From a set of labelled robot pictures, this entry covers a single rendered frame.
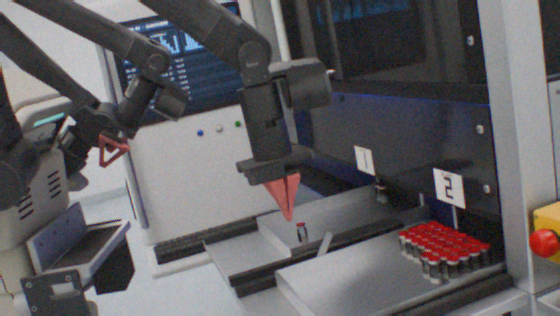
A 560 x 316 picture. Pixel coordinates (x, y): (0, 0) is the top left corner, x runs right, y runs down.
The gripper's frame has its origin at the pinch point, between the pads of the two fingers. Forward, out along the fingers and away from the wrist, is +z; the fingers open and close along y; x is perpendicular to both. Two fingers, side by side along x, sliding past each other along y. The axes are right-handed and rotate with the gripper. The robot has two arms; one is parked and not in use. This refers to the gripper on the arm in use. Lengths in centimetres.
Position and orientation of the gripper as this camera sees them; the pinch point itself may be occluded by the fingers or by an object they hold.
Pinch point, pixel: (287, 215)
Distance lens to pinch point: 79.3
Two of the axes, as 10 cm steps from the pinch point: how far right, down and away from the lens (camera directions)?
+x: -3.1, -1.3, 9.4
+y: 9.2, -2.8, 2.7
